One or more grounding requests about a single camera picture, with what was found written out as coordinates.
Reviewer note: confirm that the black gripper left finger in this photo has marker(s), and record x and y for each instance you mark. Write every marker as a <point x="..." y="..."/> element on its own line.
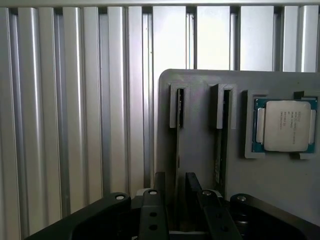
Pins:
<point x="150" y="207"/>

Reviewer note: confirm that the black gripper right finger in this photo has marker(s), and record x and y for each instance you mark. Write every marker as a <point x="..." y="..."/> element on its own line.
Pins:
<point x="215" y="212"/>

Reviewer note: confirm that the grey 3D-printed parts rack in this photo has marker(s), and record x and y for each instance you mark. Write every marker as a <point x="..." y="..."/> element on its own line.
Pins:
<point x="262" y="180"/>

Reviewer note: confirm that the silver CPU on green board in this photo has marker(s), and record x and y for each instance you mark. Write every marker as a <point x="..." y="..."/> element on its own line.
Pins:
<point x="285" y="125"/>

